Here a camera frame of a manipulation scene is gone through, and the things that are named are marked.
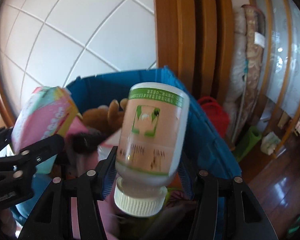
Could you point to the wooden right door frame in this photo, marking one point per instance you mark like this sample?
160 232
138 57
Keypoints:
195 39

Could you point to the grey bottle tan label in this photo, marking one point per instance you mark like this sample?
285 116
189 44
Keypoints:
150 147

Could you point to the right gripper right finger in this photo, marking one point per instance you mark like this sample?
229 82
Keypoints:
225 208

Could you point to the red plastic container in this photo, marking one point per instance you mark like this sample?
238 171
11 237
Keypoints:
216 114

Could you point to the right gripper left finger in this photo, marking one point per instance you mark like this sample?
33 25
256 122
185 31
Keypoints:
51 216

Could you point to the pink white tissue pack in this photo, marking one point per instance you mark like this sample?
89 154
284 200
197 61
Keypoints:
86 146

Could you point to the rolled quilts stack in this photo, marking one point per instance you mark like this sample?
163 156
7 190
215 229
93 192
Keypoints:
246 66

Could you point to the blue fabric storage bin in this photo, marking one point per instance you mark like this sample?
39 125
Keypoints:
202 141

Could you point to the brown plush toy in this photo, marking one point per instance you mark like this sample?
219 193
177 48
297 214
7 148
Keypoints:
106 119

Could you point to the colourful pink tissue pack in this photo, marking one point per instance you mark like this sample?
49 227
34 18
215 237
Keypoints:
49 111

